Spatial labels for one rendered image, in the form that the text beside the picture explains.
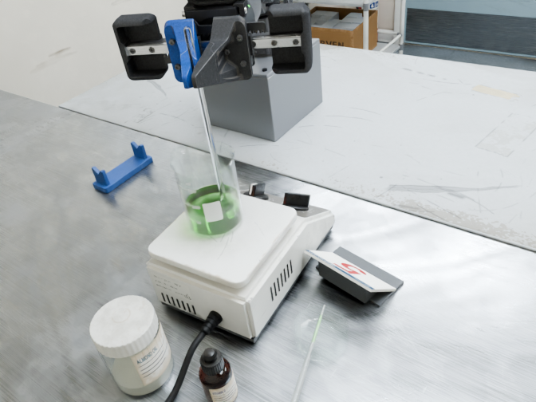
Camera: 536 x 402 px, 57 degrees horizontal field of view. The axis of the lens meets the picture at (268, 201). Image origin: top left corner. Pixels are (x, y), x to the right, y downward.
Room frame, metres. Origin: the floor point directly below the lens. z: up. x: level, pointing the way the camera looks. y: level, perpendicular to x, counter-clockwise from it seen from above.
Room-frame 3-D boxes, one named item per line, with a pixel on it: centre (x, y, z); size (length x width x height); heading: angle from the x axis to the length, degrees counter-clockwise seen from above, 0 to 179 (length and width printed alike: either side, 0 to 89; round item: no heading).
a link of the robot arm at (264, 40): (0.49, 0.02, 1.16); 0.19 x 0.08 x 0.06; 77
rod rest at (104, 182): (0.67, 0.22, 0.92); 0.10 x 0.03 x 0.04; 140
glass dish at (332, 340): (0.30, -0.03, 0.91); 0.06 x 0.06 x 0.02
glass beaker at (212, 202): (0.41, 0.06, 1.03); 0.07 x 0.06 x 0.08; 47
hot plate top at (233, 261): (0.39, 0.05, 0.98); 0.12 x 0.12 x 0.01; 55
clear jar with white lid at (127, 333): (0.30, 0.15, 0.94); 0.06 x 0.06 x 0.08
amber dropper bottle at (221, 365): (0.26, 0.07, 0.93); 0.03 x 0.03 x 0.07
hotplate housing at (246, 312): (0.41, 0.04, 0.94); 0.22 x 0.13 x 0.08; 145
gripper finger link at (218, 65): (0.41, 0.02, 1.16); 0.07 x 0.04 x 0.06; 167
